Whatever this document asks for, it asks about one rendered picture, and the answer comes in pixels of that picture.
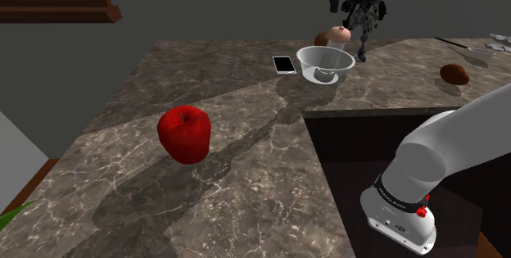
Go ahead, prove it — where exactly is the red apple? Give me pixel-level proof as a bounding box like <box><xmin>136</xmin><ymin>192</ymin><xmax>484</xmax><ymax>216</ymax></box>
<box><xmin>156</xmin><ymin>105</ymin><xmax>212</xmax><ymax>165</ymax></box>

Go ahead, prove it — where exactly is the green plant leaf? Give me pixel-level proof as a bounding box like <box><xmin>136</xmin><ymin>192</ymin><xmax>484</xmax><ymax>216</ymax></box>
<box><xmin>0</xmin><ymin>200</ymin><xmax>38</xmax><ymax>233</ymax></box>

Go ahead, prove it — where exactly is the small brown round object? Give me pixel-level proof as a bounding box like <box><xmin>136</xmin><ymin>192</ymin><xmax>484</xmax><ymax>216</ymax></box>
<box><xmin>313</xmin><ymin>32</ymin><xmax>330</xmax><ymax>48</ymax></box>

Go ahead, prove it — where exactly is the pale pink round object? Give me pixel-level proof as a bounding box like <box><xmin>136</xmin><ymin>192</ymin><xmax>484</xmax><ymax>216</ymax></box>
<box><xmin>327</xmin><ymin>25</ymin><xmax>352</xmax><ymax>44</ymax></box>

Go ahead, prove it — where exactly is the white phone with black screen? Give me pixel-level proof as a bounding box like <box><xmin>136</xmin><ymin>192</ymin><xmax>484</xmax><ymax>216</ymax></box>
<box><xmin>272</xmin><ymin>55</ymin><xmax>298</xmax><ymax>75</ymax></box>

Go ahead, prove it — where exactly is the dark robot figure toy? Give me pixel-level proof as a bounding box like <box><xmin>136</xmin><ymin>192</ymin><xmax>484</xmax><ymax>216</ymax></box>
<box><xmin>341</xmin><ymin>0</ymin><xmax>397</xmax><ymax>63</ymax></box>

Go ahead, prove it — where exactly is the brown potato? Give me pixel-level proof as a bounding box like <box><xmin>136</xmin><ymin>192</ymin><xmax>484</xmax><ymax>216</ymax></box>
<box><xmin>440</xmin><ymin>63</ymin><xmax>470</xmax><ymax>87</ymax></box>

